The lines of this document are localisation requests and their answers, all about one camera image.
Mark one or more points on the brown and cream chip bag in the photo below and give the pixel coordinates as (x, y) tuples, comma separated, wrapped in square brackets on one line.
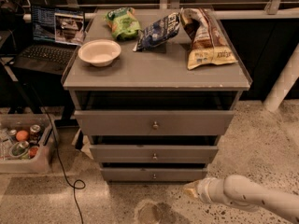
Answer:
[(209, 45)]

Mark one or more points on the black laptop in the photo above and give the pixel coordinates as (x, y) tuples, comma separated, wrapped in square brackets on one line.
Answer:
[(56, 33)]

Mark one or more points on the grey bottom drawer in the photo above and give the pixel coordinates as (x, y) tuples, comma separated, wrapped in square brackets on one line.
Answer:
[(152, 174)]

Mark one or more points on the green chip bag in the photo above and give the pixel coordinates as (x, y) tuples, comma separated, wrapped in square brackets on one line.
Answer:
[(123, 23)]

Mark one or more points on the grey drawer cabinet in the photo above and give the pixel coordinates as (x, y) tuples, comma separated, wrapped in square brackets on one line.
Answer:
[(156, 80)]

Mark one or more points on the clear plastic storage bin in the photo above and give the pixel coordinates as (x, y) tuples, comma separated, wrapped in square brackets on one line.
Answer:
[(12, 123)]

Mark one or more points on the grey middle drawer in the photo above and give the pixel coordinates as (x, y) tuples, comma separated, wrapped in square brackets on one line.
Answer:
[(153, 153)]

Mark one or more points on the white bowl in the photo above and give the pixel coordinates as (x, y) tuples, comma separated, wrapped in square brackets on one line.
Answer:
[(100, 52)]

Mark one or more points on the grey top drawer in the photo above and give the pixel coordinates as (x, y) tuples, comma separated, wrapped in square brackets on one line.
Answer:
[(154, 122)]

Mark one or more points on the red round fruit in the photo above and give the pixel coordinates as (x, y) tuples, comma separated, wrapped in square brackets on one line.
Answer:
[(32, 151)]

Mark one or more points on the blue chip bag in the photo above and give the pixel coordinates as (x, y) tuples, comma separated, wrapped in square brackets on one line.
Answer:
[(158, 32)]

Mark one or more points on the green tin can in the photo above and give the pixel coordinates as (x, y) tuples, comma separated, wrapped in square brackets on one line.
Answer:
[(19, 149)]

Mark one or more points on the orange fruit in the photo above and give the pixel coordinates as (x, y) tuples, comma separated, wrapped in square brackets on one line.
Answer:
[(22, 135)]

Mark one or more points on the grey drawer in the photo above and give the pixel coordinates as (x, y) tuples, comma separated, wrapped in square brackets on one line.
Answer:
[(154, 122), (152, 174), (153, 153)]

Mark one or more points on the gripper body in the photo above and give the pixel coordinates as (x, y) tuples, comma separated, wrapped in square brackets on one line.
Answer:
[(206, 188)]

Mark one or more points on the dark soda can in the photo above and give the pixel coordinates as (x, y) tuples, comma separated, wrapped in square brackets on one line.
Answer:
[(34, 132)]

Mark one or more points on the white diagonal post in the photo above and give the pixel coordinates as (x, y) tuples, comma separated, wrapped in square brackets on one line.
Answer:
[(284, 83)]

